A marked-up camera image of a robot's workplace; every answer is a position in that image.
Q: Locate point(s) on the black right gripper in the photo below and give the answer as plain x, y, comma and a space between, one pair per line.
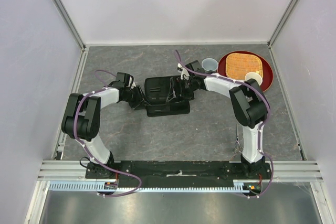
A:
185, 94

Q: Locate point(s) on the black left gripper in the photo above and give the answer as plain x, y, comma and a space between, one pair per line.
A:
141, 98

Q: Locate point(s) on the black zippered tool case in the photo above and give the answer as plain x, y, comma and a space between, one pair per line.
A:
156, 90

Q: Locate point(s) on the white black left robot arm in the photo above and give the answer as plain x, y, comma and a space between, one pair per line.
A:
81, 122

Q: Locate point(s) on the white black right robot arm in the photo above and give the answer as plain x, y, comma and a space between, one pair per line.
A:
250, 106

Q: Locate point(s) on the pale blue footed mug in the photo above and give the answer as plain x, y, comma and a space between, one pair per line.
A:
209, 65

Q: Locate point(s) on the woven bamboo basket tray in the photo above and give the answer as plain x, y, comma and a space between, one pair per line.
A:
239, 64

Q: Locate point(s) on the yellow-green ceramic mug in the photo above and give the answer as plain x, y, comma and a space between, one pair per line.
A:
254, 75

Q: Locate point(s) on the silver thinning scissors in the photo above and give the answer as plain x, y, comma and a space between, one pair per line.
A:
239, 142

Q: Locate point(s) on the round red lacquer tray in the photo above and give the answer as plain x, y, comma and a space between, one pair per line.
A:
267, 70

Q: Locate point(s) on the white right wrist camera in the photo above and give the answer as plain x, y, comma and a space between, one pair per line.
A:
189, 70

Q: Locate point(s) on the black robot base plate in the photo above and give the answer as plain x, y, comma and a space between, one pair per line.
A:
116, 178

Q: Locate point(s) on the blue slotted cable duct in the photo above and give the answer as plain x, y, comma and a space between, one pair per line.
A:
217, 185

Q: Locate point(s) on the aluminium front frame rail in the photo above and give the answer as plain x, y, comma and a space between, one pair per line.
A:
283, 171

